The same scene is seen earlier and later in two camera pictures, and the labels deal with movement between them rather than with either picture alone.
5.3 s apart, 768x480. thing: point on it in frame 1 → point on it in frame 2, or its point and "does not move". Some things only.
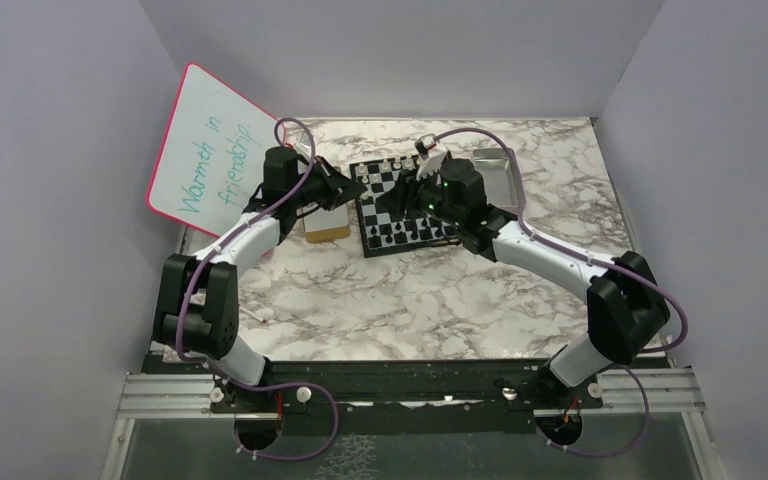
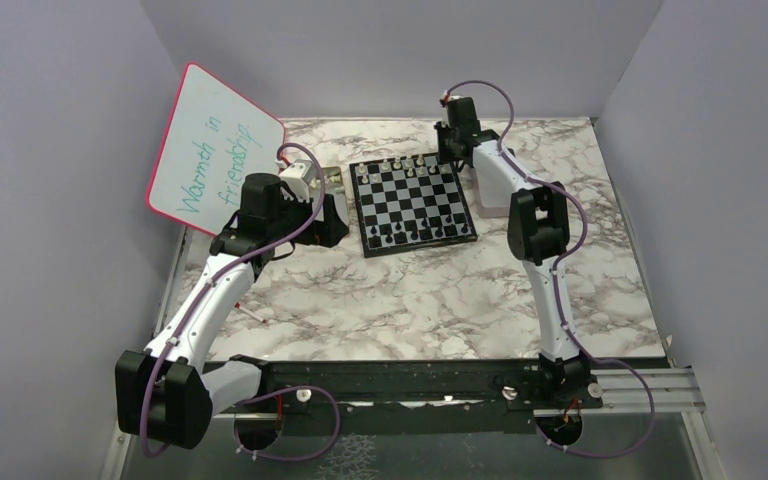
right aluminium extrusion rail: x=668 y=390 does not move
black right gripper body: x=427 y=199 → x=445 y=137
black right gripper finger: x=339 y=190 → x=335 y=229
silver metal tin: x=498 y=169 does not move
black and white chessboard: x=386 y=232 does not move
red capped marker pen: x=255 y=316 does not move
